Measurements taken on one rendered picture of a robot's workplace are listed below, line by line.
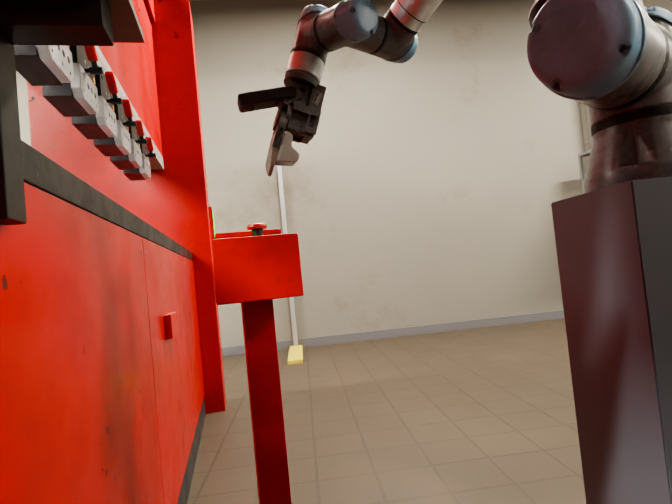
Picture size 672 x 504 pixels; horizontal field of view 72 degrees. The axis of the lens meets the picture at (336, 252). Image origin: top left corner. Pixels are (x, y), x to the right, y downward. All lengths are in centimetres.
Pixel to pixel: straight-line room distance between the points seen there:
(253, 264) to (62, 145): 210
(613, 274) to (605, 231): 6
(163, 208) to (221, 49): 265
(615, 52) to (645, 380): 38
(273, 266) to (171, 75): 212
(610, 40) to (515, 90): 470
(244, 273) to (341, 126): 392
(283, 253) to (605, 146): 54
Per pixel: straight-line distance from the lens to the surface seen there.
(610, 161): 73
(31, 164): 62
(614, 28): 62
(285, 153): 94
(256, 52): 498
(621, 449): 77
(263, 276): 87
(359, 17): 94
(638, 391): 71
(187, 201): 267
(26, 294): 57
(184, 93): 283
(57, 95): 132
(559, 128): 539
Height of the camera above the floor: 70
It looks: 2 degrees up
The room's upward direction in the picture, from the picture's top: 6 degrees counter-clockwise
